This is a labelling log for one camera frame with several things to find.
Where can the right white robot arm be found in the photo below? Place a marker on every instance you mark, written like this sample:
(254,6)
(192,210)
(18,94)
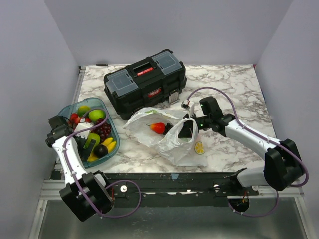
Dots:
(282,164)

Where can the white plastic bag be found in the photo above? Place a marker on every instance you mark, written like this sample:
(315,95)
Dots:
(188,152)

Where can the green fake pear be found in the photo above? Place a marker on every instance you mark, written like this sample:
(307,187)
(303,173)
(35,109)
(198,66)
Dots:
(92,137)

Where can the yellow green fake apple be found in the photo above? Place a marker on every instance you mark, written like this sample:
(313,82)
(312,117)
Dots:
(83,109)

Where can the fake red grape bunch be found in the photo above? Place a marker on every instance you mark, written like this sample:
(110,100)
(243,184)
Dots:
(103,131)

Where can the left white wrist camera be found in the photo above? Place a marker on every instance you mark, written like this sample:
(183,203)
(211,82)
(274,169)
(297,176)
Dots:
(82,130)

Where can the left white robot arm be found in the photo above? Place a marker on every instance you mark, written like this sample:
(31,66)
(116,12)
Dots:
(85,192)

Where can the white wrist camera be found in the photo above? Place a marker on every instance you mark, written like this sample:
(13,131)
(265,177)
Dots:
(82,130)
(189,106)

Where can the red fake peach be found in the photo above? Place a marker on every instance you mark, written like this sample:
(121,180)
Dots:
(158,128)

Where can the fake blackberry cluster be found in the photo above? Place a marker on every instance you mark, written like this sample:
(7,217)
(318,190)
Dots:
(168,127)

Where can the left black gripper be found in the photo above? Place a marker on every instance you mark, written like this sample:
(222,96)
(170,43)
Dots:
(85,152)

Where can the dark fake plum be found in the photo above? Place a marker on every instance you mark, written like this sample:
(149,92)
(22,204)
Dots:
(100,151)

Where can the black plastic toolbox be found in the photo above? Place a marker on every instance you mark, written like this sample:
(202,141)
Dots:
(153,80)

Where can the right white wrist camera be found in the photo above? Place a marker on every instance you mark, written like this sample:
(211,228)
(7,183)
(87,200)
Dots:
(189,106)

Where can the yellow fake banana bunch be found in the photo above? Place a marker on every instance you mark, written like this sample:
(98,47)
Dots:
(109,143)

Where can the black metal base rail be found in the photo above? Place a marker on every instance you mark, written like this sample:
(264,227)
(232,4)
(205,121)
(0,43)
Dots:
(175,189)

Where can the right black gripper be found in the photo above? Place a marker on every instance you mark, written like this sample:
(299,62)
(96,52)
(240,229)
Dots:
(187,130)

